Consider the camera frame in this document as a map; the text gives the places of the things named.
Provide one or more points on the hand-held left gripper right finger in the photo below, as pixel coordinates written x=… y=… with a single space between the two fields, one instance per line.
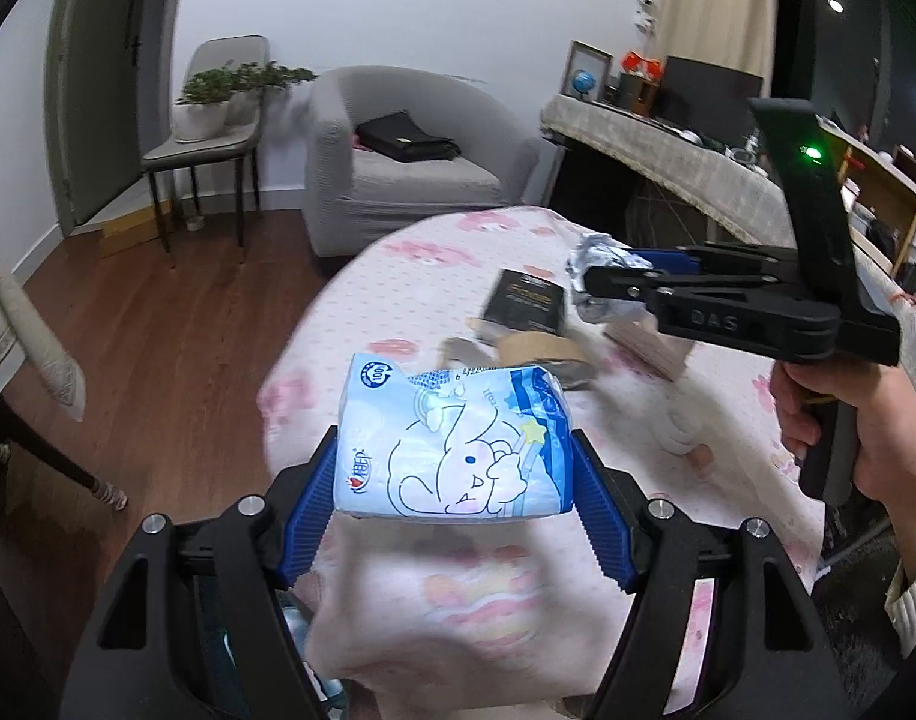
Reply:
x=600 y=519

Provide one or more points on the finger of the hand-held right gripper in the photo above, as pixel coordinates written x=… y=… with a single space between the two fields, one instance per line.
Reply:
x=615 y=285
x=664 y=259

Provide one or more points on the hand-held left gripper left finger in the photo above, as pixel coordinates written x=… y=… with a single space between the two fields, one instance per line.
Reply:
x=312 y=519

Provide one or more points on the silver wrapper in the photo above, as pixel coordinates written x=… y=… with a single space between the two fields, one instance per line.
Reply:
x=597 y=251

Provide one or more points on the black tissue packet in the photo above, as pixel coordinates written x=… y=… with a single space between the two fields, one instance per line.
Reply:
x=522 y=300

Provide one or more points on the dark trash bin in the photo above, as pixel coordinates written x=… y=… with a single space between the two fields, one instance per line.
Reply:
x=297 y=626

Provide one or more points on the blue white tissue packet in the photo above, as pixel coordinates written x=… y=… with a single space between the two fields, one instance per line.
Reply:
x=443 y=450

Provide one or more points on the person's right hand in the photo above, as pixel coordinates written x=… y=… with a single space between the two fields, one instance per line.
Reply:
x=897 y=427

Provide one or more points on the tan paper box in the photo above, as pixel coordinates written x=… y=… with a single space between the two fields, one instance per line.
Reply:
x=649 y=349

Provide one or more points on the wooden bookshelf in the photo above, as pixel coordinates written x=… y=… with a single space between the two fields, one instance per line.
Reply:
x=889 y=202

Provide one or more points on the side counter with lace cloth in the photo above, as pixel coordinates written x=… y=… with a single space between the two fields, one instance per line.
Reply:
x=690 y=165

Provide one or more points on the brown cardboard piece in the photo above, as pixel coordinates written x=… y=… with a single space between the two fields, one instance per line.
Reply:
x=540 y=356

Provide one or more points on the black monitor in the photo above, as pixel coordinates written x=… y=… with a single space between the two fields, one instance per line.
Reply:
x=713 y=97

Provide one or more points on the small blue globe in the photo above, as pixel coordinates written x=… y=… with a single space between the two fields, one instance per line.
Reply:
x=582 y=82

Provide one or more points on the red ornament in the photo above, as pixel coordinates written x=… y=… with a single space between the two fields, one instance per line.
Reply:
x=642 y=64

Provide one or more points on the grey armchair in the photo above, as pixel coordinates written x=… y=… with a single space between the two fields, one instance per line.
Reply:
x=428 y=180

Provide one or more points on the black bag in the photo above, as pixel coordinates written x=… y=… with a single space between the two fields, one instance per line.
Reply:
x=405 y=136

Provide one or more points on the beige curtain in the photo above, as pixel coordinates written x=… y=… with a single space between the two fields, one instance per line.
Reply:
x=713 y=0

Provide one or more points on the dark wooden table leg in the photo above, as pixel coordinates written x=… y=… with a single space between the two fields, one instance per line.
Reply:
x=53 y=457

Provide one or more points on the cardboard box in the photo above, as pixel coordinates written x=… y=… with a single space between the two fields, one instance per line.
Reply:
x=131 y=229

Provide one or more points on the beige patterned tablecloth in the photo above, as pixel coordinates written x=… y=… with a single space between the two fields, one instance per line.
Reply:
x=23 y=330

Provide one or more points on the grey chair with black legs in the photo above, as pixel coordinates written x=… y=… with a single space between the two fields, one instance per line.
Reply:
x=195 y=151

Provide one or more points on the potted plant in white pot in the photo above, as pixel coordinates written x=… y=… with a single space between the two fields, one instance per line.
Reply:
x=242 y=101
x=199 y=120

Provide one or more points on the grey door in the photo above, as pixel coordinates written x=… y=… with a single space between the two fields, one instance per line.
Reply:
x=98 y=105

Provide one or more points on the picture frame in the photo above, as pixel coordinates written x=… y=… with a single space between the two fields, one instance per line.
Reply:
x=604 y=60

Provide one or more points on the white wall camera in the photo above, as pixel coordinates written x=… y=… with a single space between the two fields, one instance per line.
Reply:
x=648 y=7

